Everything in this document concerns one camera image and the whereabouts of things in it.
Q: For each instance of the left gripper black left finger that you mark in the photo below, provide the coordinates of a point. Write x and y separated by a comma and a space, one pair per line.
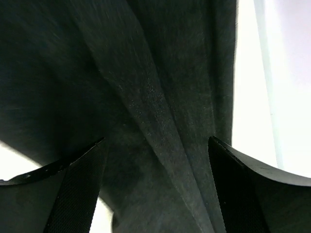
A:
57, 198

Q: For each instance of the black trousers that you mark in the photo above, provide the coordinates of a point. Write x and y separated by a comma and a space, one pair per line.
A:
154, 78

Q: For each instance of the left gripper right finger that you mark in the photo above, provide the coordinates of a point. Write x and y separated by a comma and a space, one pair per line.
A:
255, 197

